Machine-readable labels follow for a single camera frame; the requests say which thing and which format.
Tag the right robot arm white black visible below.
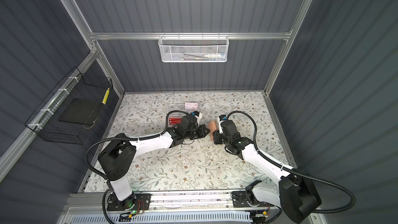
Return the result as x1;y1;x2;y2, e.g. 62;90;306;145
208;119;321;224

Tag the aluminium front rail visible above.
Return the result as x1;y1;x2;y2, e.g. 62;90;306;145
61;189;276;215

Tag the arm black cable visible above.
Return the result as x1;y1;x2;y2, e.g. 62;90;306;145
84;109;190;224
226;110;357;214

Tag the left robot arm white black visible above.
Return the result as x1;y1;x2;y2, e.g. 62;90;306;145
98;112;210;202

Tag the red card in organizer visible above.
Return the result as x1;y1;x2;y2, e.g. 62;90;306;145
169;117;182;125

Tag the white tube in basket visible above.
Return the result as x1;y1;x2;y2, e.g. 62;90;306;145
204;53;227;62

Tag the black wire mesh basket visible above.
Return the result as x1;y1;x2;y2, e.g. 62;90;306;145
25;67;113;145

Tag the clear acrylic card organizer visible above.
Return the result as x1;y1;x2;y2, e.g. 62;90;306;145
167;102;191;127

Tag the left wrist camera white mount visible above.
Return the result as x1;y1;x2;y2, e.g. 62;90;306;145
191;111;203;124

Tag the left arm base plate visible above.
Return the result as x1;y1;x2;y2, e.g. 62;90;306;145
106;193;152;213

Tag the black pad in basket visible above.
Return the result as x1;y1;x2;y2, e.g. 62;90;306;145
59;98;97;126

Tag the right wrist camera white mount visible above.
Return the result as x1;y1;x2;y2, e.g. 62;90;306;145
217;115;227;134

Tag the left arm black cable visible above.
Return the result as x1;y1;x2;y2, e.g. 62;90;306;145
84;109;190;224

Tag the white perforated cable duct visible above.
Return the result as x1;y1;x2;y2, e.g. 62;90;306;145
69;211;252;224

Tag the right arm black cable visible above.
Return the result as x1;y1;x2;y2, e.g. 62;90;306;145
226;110;357;214

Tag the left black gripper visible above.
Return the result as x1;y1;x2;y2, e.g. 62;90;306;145
184;124;211;141

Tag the pink card in organizer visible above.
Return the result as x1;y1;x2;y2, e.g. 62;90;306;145
184;102;199;112

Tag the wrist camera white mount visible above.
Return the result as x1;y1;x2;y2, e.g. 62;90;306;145
191;111;203;124
217;115;227;134

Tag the yellow tag on basket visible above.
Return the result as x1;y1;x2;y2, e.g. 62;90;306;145
102;88;110;105

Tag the pink leather card holder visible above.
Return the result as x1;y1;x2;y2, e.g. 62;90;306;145
207;120;218;142

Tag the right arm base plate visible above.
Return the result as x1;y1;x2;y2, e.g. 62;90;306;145
230;191;274;208

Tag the white wire mesh basket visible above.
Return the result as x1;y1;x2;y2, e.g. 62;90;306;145
158;36;230;63

